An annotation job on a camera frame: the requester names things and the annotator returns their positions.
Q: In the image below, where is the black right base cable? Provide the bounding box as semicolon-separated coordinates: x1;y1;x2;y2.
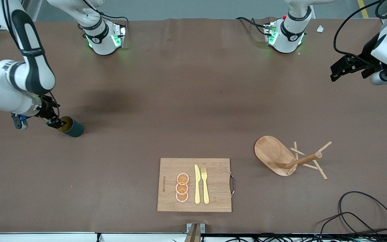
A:
98;13;129;34

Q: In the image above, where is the dark green HOME mug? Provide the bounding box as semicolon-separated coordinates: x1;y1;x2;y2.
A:
58;116;84;138

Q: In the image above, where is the yellow plastic knife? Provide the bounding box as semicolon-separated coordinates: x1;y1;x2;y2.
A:
194;164;201;204

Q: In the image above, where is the black left base cable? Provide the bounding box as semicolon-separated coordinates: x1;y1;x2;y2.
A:
235;17;268;36

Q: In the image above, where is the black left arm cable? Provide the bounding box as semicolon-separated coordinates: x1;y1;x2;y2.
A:
333;0;387;58

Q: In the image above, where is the wooden mug tree rack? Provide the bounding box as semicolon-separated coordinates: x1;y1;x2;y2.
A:
254;135;332;180

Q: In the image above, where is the metal and wood bracket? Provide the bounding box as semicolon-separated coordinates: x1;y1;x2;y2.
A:
186;223;206;242

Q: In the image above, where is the black cable on table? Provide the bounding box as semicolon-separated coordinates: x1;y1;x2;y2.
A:
338;191;387;241
314;212;385;241

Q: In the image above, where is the wooden cutting board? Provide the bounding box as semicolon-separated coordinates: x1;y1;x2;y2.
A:
157;158;236;213

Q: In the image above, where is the black base cable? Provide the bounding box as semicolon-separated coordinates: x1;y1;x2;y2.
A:
235;17;268;36
98;13;129;34

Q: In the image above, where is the yellow plastic fork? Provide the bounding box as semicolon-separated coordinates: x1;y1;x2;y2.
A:
201;167;210;204

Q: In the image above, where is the aluminium table edge rail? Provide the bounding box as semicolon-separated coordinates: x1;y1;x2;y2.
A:
0;231;387;242

